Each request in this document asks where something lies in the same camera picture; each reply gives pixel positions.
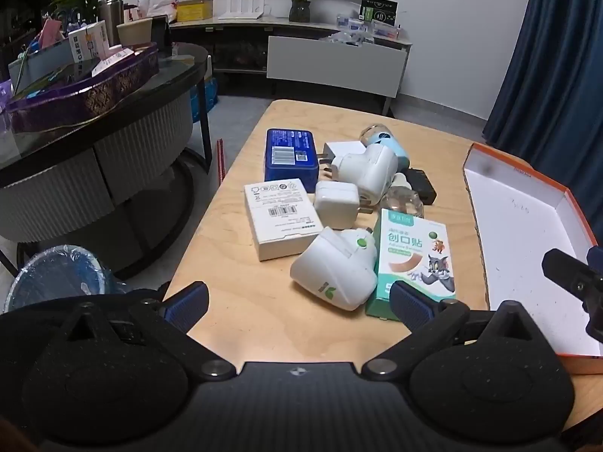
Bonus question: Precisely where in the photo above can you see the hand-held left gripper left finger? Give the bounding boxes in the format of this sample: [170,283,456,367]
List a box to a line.
[60,281,236,381]

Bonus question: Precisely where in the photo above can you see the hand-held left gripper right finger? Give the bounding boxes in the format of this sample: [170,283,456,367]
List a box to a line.
[360,280,542,382]

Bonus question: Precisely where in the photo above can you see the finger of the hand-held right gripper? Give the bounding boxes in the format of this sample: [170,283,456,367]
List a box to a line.
[541,245,603,342]

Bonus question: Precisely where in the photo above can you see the green cartoon bandage box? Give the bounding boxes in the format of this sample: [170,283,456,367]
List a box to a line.
[366,208,457,321]

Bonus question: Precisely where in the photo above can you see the orange-edged box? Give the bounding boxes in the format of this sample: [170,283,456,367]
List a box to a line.
[463,142,603,375]

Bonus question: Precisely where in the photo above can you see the white heater with green button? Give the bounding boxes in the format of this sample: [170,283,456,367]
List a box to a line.
[289,227,379,312]

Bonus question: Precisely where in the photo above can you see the clear liquid refill bottle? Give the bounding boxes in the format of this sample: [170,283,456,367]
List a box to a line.
[383,172,427,220]

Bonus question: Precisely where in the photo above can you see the white barcode box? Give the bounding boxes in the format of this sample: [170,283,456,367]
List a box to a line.
[244,178,325,261]

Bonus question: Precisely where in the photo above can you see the white cube charger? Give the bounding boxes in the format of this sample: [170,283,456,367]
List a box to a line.
[314,180,373,229]

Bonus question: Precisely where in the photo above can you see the white ribbed plug-in heater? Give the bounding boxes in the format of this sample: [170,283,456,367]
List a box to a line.
[320,144,399,206]

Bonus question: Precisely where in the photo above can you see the light blue toothpick jar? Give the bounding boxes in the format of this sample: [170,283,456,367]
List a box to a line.
[360,125,410,170]

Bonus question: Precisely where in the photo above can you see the blue rectangular box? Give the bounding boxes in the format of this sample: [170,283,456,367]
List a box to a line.
[264,128,317,194]

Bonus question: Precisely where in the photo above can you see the small black box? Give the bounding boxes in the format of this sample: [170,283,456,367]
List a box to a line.
[405,168,438,205]

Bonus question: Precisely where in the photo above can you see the bin with plastic liner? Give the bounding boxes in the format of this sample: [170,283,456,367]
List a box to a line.
[2,244,128,314]

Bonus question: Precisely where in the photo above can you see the dark round coffee table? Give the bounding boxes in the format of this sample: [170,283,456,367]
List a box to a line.
[0,42,213,283]

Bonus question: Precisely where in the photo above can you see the small white plug adapter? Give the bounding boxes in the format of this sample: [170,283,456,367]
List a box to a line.
[324,140,367,158]

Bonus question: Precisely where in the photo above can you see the blue wrapped boxes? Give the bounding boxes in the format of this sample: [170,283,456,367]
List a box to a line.
[191,75,220,121]

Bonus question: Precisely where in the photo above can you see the blue curtain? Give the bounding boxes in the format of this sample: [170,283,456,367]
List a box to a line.
[483,0,603,184]

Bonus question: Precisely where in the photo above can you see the purple patterned box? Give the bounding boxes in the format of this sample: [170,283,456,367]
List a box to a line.
[5,42,160,133]

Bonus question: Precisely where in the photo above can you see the pink and white box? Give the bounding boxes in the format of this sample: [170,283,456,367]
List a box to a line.
[92,47,135,76]

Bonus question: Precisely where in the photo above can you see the grey television cabinet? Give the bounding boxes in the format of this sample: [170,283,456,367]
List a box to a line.
[167,16,413,116]

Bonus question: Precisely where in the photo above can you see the black square box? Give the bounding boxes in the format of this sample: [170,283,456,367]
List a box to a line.
[150,15,174,55]

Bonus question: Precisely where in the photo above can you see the beige cup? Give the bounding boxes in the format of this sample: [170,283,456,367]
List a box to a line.
[116,18,154,48]

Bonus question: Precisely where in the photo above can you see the clear plastic bag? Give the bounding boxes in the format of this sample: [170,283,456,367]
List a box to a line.
[320,31,375,48]

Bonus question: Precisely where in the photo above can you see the white printed carton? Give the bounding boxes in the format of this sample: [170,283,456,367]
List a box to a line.
[68,21,109,63]

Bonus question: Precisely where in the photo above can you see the clear plastic containers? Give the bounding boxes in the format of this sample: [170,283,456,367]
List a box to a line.
[337,14,403,41]

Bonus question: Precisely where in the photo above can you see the yellow box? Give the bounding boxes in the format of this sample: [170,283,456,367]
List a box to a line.
[176,0,214,22]

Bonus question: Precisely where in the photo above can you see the black and green package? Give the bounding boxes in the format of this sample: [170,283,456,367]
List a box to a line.
[360,0,399,26]

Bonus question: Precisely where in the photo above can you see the white and red plastic bag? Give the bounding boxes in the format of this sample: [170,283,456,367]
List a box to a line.
[138,0,179,22]

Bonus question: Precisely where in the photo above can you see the white router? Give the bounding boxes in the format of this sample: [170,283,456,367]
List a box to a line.
[218,0,271,20]

